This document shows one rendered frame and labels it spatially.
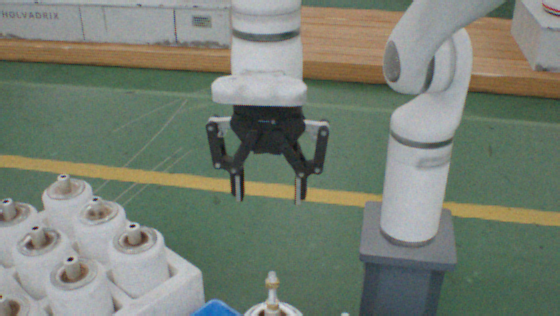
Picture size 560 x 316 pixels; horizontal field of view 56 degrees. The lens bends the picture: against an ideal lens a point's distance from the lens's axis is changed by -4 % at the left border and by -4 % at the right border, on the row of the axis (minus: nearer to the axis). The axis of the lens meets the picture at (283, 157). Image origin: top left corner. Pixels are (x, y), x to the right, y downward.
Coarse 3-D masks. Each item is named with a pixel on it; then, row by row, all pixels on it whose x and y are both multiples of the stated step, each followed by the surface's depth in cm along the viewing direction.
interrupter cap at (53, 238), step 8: (48, 232) 94; (56, 232) 94; (24, 240) 92; (48, 240) 92; (56, 240) 92; (24, 248) 90; (32, 248) 90; (40, 248) 90; (48, 248) 90; (32, 256) 88
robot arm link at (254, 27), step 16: (240, 0) 52; (256, 0) 51; (272, 0) 51; (288, 0) 52; (240, 16) 53; (256, 16) 52; (272, 16) 52; (288, 16) 53; (240, 32) 54; (256, 32) 53; (272, 32) 53; (288, 32) 53
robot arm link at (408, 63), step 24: (432, 0) 60; (456, 0) 57; (480, 0) 55; (504, 0) 56; (408, 24) 66; (432, 24) 61; (456, 24) 59; (408, 48) 67; (432, 48) 64; (384, 72) 74; (408, 72) 68; (432, 72) 69
